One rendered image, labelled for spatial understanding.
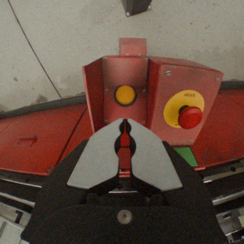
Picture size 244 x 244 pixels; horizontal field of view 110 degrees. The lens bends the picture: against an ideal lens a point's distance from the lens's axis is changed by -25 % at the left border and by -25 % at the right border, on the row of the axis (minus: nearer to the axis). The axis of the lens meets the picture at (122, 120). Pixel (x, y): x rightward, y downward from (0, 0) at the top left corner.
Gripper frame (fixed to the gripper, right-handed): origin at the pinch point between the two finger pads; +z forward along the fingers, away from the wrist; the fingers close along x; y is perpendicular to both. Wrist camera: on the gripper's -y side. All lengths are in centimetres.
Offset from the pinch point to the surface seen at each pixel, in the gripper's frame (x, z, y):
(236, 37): 92, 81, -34
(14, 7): -89, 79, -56
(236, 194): 31.2, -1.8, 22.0
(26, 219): -40, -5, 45
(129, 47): 2, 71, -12
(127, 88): 0.3, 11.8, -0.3
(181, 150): 11.4, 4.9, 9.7
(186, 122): 9.0, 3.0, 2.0
